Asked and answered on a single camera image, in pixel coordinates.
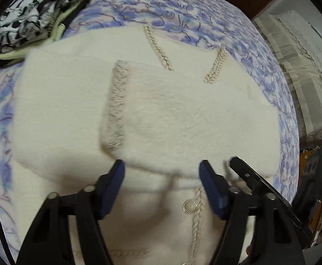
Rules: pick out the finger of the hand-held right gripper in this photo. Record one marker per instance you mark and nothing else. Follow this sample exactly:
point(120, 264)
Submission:
point(250, 175)

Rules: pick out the black and white patterned garment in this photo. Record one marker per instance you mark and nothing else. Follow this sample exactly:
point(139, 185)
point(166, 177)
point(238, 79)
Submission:
point(25, 13)

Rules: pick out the blue floral blanket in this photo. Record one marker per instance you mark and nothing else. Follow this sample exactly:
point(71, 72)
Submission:
point(177, 2)

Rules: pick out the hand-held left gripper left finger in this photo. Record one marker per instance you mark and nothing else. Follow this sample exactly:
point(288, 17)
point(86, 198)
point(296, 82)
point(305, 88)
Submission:
point(114, 182)

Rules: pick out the beige lace-covered furniture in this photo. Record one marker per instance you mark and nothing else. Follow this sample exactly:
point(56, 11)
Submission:
point(296, 69)

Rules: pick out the white fuzzy coat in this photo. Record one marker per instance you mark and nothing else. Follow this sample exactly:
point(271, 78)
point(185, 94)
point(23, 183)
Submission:
point(177, 116)

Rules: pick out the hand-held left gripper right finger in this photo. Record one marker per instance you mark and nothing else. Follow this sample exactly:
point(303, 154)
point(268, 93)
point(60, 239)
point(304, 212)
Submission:
point(212, 182)

